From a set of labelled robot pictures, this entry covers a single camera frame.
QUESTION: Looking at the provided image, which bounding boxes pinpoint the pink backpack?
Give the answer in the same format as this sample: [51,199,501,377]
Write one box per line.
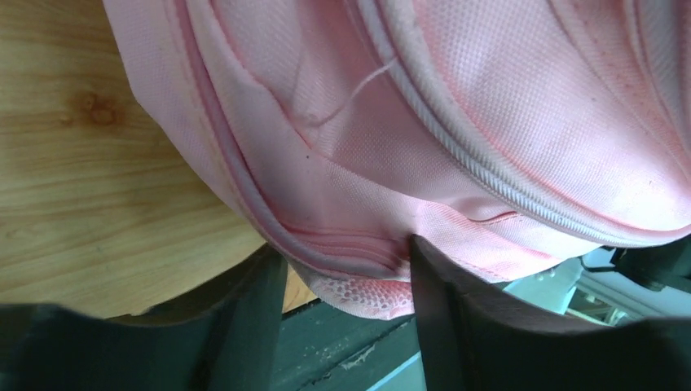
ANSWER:
[104,1,690,319]

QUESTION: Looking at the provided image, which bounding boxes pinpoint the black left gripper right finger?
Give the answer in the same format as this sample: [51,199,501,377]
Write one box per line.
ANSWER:
[409,235,690,390]

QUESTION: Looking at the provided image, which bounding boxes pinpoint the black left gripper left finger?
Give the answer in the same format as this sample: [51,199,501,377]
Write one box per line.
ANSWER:
[1,245,287,390]

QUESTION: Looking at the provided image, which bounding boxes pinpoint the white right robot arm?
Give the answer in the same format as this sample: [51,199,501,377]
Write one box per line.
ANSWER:
[611,236,690,293]

